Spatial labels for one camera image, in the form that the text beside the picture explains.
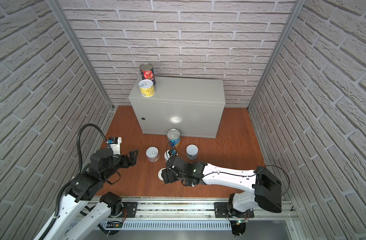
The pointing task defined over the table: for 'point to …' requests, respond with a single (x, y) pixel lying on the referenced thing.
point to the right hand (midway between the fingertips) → (168, 173)
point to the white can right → (192, 151)
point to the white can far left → (152, 153)
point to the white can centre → (166, 155)
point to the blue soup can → (173, 135)
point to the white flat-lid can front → (159, 173)
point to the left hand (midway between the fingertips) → (130, 149)
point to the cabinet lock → (143, 118)
